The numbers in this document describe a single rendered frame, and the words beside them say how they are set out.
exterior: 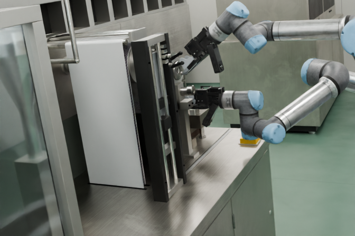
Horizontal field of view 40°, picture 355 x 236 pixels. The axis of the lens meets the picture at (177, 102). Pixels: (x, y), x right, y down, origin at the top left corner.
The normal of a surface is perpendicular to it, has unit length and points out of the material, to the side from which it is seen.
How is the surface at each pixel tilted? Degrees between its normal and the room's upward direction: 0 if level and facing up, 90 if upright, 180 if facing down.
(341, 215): 0
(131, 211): 0
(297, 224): 0
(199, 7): 90
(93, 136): 90
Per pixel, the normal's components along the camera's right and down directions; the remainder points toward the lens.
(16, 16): 0.89, 0.01
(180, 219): -0.12, -0.96
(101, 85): -0.43, 0.28
